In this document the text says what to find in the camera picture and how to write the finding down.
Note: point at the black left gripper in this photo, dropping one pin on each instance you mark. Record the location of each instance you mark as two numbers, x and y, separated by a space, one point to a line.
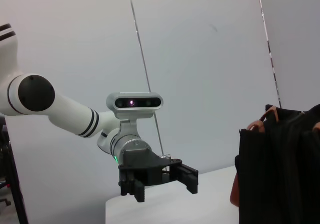
145 164

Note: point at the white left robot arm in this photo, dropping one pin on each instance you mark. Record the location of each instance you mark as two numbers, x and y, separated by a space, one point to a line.
70 113

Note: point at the silver straight connector plug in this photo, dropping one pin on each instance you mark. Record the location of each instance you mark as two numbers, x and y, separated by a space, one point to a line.
165 157

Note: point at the black stand pole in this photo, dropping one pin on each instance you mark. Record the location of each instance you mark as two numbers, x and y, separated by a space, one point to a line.
17 189

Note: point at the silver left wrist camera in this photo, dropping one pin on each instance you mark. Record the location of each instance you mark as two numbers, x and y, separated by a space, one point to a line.
135 102

